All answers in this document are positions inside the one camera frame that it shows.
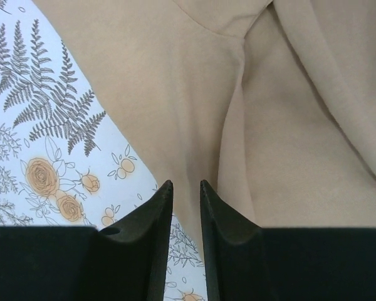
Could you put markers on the floral table cloth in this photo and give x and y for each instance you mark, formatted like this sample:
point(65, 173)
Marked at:
point(63, 162)

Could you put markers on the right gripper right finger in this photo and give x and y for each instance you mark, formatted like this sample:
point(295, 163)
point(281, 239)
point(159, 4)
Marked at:
point(244, 261)

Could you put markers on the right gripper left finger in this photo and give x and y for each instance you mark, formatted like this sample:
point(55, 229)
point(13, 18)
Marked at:
point(124, 261)

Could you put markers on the tan t shirt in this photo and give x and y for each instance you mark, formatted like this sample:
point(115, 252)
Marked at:
point(272, 102)

